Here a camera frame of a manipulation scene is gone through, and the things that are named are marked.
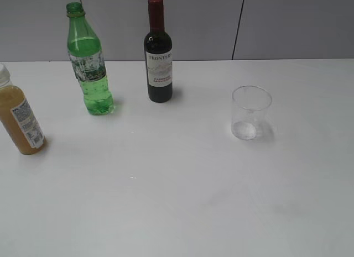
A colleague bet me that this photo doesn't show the transparent plastic cup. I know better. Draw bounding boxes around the transparent plastic cup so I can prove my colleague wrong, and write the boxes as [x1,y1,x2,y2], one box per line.
[231,85,272,140]

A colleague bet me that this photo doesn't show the green sprite bottle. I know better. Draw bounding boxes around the green sprite bottle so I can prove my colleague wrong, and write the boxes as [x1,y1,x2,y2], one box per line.
[66,2,114,116]

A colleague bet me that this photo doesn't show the dark red wine bottle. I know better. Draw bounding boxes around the dark red wine bottle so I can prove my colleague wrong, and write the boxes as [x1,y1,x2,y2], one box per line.
[144,0,173,103]

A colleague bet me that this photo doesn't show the orange juice bottle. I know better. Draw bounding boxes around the orange juice bottle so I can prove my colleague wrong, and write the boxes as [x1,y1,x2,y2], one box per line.
[1,64,46,155]

